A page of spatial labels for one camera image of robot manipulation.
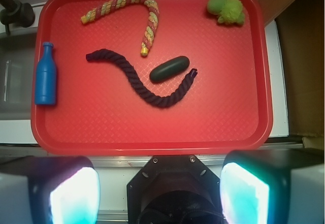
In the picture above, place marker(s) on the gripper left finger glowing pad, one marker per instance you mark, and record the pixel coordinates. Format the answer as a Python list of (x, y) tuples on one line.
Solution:
[(49, 189)]

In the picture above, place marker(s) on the green fuzzy plush toy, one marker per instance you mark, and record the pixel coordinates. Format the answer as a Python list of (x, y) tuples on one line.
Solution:
[(227, 12)]

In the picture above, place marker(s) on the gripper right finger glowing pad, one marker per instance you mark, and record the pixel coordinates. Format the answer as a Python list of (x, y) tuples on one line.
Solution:
[(273, 186)]

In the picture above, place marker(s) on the red plastic tray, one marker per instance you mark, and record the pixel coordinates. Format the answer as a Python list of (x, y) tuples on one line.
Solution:
[(229, 105)]

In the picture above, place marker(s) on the brown cardboard box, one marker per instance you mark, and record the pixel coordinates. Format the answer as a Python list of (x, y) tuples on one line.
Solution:
[(300, 26)]

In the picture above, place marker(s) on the blue plastic toy bottle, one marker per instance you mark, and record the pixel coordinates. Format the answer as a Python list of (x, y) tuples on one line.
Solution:
[(46, 73)]

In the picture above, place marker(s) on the dark green plastic pickle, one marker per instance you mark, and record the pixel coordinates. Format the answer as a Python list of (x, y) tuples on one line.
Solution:
[(169, 69)]

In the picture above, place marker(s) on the grey sink basin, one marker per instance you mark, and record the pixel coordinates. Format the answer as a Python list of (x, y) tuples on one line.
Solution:
[(17, 66)]

